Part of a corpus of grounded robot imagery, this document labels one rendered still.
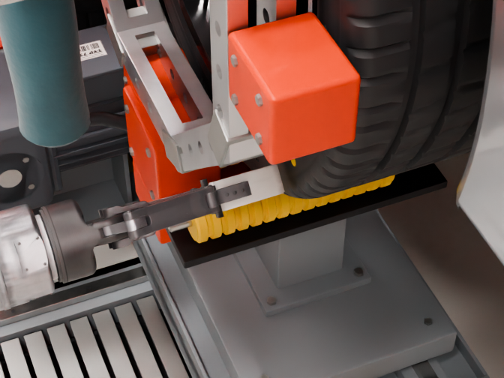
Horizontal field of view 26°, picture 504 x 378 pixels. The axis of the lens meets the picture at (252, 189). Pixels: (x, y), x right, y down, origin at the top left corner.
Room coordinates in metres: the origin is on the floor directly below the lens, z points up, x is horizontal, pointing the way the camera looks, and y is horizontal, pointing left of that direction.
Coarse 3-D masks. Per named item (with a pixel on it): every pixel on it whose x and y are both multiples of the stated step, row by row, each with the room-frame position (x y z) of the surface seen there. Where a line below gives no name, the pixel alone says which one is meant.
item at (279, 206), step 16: (352, 192) 0.87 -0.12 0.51; (240, 208) 0.82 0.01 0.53; (256, 208) 0.83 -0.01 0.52; (272, 208) 0.83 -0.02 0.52; (288, 208) 0.84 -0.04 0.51; (304, 208) 0.85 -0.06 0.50; (192, 224) 0.82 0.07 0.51; (208, 224) 0.81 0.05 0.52; (224, 224) 0.81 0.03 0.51; (240, 224) 0.82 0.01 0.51; (256, 224) 0.83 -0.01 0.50
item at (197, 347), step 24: (144, 240) 1.09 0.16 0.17; (144, 264) 1.09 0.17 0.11; (168, 264) 1.06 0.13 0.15; (168, 288) 1.02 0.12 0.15; (168, 312) 0.99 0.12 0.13; (192, 312) 0.97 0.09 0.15; (192, 336) 0.93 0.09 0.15; (456, 336) 0.92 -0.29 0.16; (192, 360) 0.89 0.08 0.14; (216, 360) 0.89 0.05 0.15; (432, 360) 0.87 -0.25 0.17; (456, 360) 0.89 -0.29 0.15
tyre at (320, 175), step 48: (336, 0) 0.69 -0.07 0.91; (384, 0) 0.67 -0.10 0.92; (432, 0) 0.69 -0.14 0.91; (480, 0) 0.71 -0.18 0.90; (192, 48) 1.02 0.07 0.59; (384, 48) 0.67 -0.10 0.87; (432, 48) 0.69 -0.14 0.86; (480, 48) 0.70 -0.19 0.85; (384, 96) 0.67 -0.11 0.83; (432, 96) 0.69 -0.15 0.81; (480, 96) 0.71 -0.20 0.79; (384, 144) 0.69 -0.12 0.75; (432, 144) 0.72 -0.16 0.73; (288, 192) 0.77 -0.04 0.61; (336, 192) 0.73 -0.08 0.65
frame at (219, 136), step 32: (224, 0) 0.69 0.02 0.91; (256, 0) 0.73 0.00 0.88; (288, 0) 0.70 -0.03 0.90; (128, 32) 1.02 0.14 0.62; (160, 32) 1.02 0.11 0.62; (224, 32) 0.69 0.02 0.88; (128, 64) 0.98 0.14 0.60; (224, 64) 0.69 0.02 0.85; (160, 96) 0.91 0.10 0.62; (192, 96) 0.91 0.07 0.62; (224, 96) 0.69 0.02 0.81; (160, 128) 0.88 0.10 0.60; (192, 128) 0.78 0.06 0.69; (224, 128) 0.69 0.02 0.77; (192, 160) 0.78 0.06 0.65; (224, 160) 0.69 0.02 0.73
